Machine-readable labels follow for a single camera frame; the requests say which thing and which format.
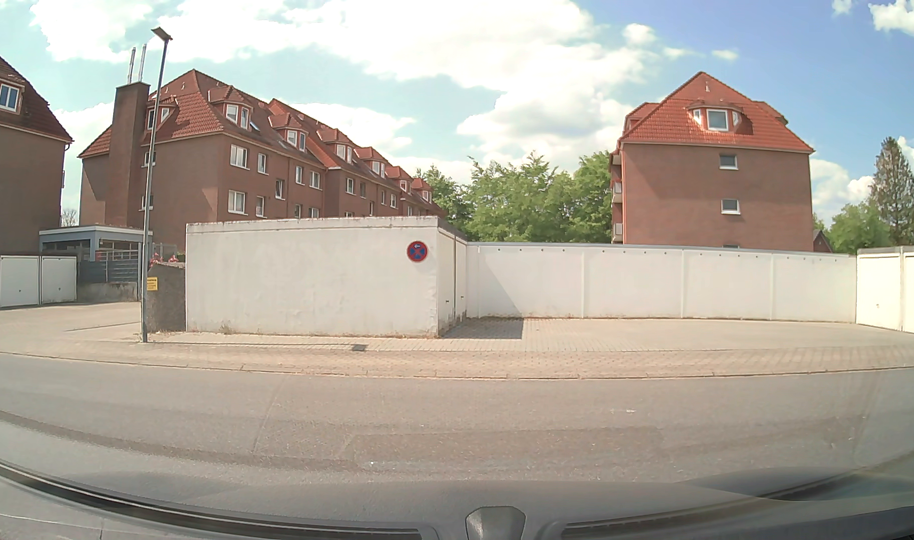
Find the white garage block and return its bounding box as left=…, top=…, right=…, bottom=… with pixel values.
left=185, top=216, right=857, bottom=339

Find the grey asphalt road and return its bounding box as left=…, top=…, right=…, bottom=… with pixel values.
left=0, top=349, right=914, bottom=519

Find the brown brick building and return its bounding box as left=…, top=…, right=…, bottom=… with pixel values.
left=0, top=39, right=74, bottom=255

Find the paved brick pavement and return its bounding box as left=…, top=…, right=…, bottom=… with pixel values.
left=0, top=301, right=914, bottom=381

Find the tall conifer tree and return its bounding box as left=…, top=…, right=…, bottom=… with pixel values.
left=868, top=136, right=914, bottom=247

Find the group of green trees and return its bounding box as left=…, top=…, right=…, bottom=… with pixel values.
left=415, top=150, right=614, bottom=244

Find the white garage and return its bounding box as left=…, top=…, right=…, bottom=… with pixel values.
left=856, top=244, right=914, bottom=338

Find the red brick house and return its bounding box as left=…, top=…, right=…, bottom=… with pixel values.
left=609, top=71, right=815, bottom=253

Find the long red brick building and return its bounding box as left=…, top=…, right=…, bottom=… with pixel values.
left=78, top=45, right=449, bottom=253

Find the dark low wall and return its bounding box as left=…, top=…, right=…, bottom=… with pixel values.
left=144, top=260, right=188, bottom=333

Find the white garage doors row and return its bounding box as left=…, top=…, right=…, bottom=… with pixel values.
left=0, top=252, right=79, bottom=312

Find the grey lamp post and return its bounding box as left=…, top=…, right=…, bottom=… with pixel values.
left=139, top=27, right=173, bottom=344

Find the flat-roofed grey building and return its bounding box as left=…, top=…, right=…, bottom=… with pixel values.
left=39, top=225, right=155, bottom=285

